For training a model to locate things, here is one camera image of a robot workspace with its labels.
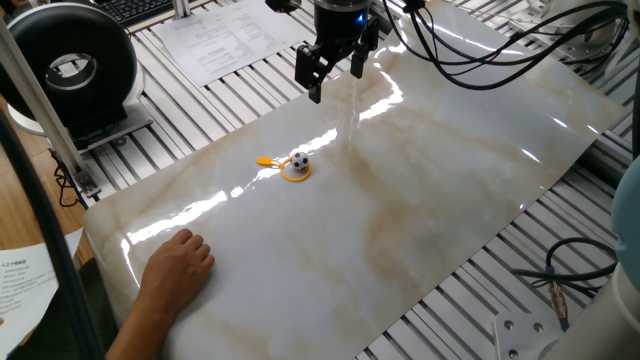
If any white printed paper sheet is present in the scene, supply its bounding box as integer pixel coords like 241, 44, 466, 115
0, 227, 84, 359
152, 0, 321, 87

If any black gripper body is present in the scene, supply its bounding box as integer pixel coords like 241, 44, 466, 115
313, 0, 374, 51

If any black ring-shaped device white base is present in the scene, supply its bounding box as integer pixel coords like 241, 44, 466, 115
0, 2, 154, 151

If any thick black hose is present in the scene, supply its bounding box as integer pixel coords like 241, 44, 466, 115
0, 109, 106, 360

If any aluminium frame beam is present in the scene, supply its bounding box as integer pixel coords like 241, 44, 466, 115
0, 19, 102, 199

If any yellow bubble ring wand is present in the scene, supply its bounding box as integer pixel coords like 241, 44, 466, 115
256, 156, 313, 183

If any thin black cable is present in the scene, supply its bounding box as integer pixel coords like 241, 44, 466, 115
51, 162, 82, 209

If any small black white soccer ball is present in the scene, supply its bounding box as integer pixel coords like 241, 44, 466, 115
290, 150, 311, 172

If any glossy marble pattern mat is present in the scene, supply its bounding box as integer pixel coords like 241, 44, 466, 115
82, 0, 629, 360

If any person's bare hand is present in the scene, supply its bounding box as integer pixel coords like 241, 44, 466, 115
137, 228, 216, 321

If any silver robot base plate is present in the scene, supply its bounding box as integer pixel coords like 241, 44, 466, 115
493, 310, 566, 360

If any black cable with metal connector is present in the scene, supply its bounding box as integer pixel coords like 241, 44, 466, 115
509, 237, 619, 332

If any black computer keyboard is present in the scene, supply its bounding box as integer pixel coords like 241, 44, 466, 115
94, 0, 199, 29

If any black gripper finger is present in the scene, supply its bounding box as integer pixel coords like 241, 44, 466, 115
349, 14, 380, 80
294, 43, 346, 105

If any person's bare forearm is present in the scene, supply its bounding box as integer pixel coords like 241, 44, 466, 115
104, 297, 174, 360

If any perforated metal plate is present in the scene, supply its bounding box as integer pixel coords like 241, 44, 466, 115
539, 0, 632, 66

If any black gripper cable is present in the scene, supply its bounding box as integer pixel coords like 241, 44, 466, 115
382, 0, 631, 91

